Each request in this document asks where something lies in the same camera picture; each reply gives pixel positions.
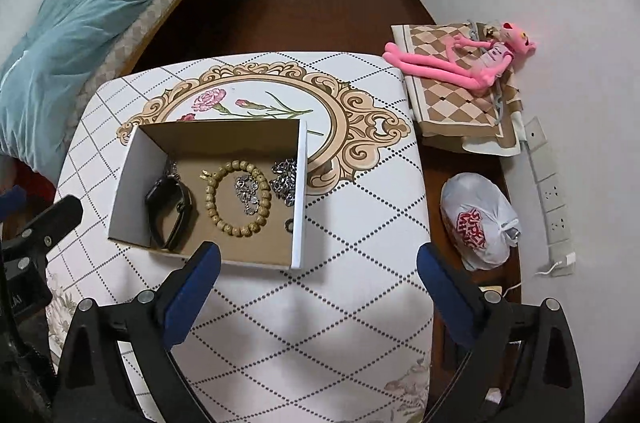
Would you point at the white power strip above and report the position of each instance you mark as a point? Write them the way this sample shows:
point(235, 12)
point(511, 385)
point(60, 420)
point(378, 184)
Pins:
point(552, 198)

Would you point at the white charger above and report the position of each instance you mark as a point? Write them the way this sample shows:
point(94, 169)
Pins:
point(562, 264)

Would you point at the blue quilt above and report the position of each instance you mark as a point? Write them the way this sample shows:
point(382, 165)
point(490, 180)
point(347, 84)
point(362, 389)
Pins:
point(75, 28)

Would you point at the white plastic bag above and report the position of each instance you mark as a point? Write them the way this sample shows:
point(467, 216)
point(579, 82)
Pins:
point(475, 198)

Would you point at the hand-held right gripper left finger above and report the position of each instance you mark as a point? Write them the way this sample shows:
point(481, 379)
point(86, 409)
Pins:
point(192, 298)

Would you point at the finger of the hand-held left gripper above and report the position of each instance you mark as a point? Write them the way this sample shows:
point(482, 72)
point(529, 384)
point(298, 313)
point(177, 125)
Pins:
point(52, 218)
point(12, 199)

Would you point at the red cloth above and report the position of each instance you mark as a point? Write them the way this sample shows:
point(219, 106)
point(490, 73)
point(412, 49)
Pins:
point(32, 184)

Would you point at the bed with checkered sheet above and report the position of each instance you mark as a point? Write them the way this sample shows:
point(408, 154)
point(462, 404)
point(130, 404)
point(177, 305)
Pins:
point(150, 19)

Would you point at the brown checkered cloth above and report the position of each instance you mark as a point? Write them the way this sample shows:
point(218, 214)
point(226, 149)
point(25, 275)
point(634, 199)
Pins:
point(450, 108)

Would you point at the diamond patterned tablecloth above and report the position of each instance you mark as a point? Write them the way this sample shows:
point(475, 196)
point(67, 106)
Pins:
point(350, 253)

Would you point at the white cardboard box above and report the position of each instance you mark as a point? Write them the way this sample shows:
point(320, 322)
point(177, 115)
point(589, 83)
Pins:
point(252, 249)

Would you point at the black smart band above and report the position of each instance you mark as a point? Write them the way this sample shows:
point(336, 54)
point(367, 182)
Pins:
point(181, 208)

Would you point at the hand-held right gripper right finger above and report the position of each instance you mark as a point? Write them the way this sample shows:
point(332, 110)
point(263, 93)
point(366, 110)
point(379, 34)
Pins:
point(445, 298)

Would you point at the pink plush toy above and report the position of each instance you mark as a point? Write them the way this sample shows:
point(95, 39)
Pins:
point(440, 64)

